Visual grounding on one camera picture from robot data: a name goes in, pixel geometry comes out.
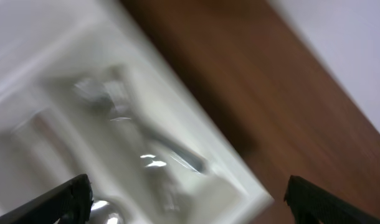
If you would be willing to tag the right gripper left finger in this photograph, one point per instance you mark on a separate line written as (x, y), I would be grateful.
(68, 203)

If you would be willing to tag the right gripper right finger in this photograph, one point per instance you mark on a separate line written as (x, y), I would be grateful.
(311, 204)

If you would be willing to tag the steel spoon sideways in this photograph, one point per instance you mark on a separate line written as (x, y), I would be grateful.
(105, 212)

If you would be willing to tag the steel fork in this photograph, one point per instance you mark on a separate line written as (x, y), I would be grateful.
(116, 100)

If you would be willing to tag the white plastic cutlery tray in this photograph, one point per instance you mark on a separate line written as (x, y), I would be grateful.
(48, 135)

